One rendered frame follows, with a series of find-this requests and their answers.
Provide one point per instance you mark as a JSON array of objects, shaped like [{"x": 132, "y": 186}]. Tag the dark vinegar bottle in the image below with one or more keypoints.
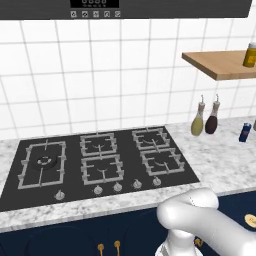
[{"x": 211, "y": 123}]

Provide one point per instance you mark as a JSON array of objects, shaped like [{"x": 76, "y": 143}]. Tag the dark range hood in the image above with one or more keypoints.
[{"x": 166, "y": 8}]

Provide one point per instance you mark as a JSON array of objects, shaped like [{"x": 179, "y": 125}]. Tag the black gas hob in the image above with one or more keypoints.
[{"x": 73, "y": 191}]

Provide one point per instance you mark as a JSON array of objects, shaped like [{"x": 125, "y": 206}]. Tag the navy drawer front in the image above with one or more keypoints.
[{"x": 233, "y": 208}]

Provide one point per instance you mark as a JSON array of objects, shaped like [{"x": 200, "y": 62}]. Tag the small grey object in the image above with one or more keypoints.
[{"x": 254, "y": 125}]

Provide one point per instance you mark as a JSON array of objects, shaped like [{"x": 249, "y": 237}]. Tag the gold oval drawer knob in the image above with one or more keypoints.
[{"x": 250, "y": 221}]

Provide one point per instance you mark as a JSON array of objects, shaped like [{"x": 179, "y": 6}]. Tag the silver hob knob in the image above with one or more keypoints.
[
  {"x": 156, "y": 181},
  {"x": 98, "y": 190},
  {"x": 137, "y": 183},
  {"x": 59, "y": 195},
  {"x": 117, "y": 187}
]

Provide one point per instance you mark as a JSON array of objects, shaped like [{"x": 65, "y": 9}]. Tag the navy cupboard door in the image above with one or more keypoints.
[
  {"x": 50, "y": 241},
  {"x": 136, "y": 230}
]

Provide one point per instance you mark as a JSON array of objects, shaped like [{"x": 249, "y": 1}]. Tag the wooden wall shelf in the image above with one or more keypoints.
[{"x": 220, "y": 63}]

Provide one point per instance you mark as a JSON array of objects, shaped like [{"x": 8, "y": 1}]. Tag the yellow jar with white lid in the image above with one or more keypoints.
[{"x": 250, "y": 56}]

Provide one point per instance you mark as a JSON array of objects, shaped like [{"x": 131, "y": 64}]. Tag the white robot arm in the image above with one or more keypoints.
[{"x": 200, "y": 216}]

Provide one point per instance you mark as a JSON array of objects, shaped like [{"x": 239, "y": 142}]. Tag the yellow oil bottle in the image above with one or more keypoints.
[{"x": 197, "y": 125}]

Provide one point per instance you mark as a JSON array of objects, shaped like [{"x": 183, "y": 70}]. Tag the blue can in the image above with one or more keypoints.
[{"x": 245, "y": 132}]

